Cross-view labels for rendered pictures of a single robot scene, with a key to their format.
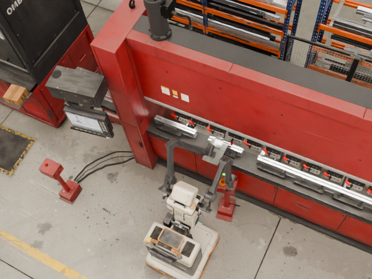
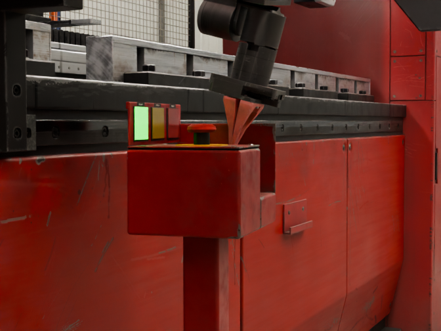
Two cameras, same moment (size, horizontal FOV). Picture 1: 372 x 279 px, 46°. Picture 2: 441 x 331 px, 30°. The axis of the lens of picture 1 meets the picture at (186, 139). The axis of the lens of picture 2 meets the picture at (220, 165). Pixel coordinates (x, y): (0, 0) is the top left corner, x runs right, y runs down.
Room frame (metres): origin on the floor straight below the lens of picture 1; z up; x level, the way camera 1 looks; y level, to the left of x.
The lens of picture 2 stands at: (1.97, 0.79, 0.81)
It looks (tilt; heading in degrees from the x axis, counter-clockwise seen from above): 3 degrees down; 262
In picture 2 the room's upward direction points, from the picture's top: straight up
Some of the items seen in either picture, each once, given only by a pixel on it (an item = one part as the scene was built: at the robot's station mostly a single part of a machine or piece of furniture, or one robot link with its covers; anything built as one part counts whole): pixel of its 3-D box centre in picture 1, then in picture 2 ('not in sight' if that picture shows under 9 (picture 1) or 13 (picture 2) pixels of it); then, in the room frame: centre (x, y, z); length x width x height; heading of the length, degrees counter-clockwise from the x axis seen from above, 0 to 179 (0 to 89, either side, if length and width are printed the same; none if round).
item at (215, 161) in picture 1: (215, 152); not in sight; (2.10, -0.28, 1.00); 0.26 x 0.18 x 0.01; 146
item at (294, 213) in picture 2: (302, 206); (298, 216); (1.52, -1.12, 0.59); 0.15 x 0.02 x 0.07; 56
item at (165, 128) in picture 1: (169, 130); not in sight; (2.52, 0.17, 0.89); 0.30 x 0.05 x 0.03; 56
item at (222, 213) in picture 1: (226, 208); not in sight; (1.81, -0.35, 0.06); 0.25 x 0.20 x 0.12; 155
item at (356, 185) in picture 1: (356, 181); not in sight; (1.46, -1.50, 1.26); 0.15 x 0.09 x 0.17; 56
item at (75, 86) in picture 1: (86, 106); not in sight; (2.56, 0.92, 1.53); 0.51 x 0.25 x 0.85; 65
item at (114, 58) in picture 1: (146, 90); not in sight; (2.92, 0.35, 1.15); 0.85 x 0.25 x 2.30; 146
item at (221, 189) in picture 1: (227, 184); (205, 165); (1.84, -0.36, 0.75); 0.20 x 0.16 x 0.18; 65
